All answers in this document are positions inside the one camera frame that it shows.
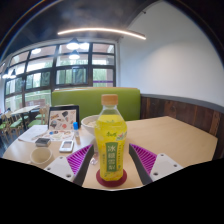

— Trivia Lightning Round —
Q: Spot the white ceramic bowl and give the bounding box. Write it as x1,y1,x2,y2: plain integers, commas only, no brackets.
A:
80,114,101,138

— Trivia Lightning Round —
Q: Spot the curved linear ceiling light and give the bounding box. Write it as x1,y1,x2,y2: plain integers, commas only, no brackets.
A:
57,27,147,41

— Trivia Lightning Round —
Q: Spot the green upholstered bench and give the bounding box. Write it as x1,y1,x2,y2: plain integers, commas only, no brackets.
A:
50,87,142,123

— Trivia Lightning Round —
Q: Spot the black-framed picture stand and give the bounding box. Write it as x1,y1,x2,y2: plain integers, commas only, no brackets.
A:
47,104,81,132

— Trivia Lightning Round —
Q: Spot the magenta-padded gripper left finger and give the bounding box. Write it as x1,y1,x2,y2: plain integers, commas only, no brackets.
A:
43,143,95,187

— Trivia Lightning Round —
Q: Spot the white handheld device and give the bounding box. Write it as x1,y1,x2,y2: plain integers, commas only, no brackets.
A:
59,139,75,154

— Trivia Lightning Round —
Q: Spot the black-framed window wall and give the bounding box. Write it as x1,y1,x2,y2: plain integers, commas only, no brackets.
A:
0,41,117,113

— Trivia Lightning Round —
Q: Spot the wooden dining table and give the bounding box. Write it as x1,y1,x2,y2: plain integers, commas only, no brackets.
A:
11,104,41,117

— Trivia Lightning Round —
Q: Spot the small black box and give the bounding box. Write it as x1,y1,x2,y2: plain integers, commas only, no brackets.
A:
34,137,52,148

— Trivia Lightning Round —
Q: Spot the small blue-capped bottle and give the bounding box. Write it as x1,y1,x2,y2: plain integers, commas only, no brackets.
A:
72,121,81,145

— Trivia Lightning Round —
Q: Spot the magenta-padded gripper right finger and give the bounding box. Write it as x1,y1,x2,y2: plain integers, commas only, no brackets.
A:
128,143,184,186

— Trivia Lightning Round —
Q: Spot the white ceramic mug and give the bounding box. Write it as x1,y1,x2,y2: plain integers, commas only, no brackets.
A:
27,147,54,169

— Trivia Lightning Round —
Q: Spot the group of pendant ceiling lamps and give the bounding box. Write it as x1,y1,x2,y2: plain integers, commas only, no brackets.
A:
1,37,91,80

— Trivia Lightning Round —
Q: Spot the white paper sheet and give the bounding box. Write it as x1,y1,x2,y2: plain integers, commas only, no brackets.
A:
18,124,49,143

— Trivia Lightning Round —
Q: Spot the group of green-seated wooden chairs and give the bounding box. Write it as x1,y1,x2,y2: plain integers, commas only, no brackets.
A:
0,106,50,138

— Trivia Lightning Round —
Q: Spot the printed sticker sheet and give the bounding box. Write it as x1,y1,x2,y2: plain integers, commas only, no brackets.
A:
43,129,75,142

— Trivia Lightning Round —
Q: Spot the yellow drink bottle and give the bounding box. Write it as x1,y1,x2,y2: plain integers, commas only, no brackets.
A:
94,93,128,182

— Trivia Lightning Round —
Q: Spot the flat round red coaster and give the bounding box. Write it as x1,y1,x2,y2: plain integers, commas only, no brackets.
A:
95,168,128,188

